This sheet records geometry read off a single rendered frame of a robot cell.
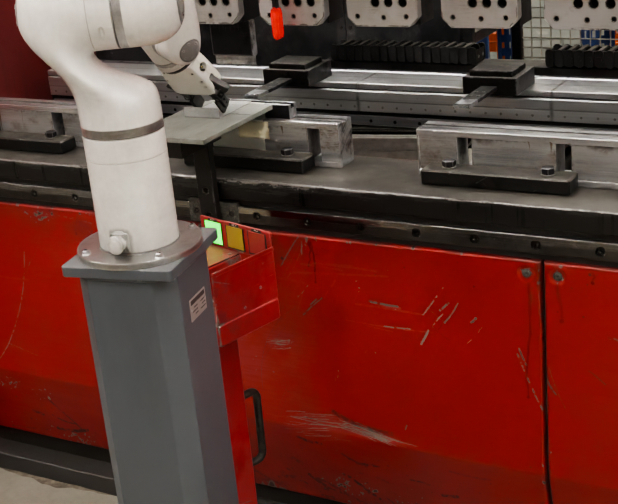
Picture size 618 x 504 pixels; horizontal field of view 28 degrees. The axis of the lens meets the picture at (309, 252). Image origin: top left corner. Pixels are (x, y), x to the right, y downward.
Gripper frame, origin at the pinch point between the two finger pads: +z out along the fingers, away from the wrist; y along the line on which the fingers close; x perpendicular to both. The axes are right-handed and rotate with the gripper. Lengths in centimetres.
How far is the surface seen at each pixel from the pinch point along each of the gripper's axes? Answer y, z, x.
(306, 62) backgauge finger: -6.3, 19.2, -24.4
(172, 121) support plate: 5.0, -2.8, 7.0
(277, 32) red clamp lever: -16.8, -9.8, -10.7
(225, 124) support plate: -7.9, -2.8, 7.0
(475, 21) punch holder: -58, -10, -14
